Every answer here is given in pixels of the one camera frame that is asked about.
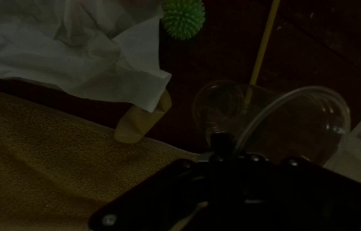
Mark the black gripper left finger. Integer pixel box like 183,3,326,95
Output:
88,133,225,231

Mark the white crumpled cloth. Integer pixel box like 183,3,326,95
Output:
0,0,172,113

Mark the thin wooden stick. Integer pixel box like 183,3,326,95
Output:
242,0,281,108

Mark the small tan flat piece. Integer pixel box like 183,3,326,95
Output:
114,90,172,146

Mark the beige towel cloth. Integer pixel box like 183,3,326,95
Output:
0,83,203,231

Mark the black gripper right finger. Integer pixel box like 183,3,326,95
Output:
222,133,361,231

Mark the small green spiky ball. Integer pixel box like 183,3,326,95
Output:
160,0,207,43

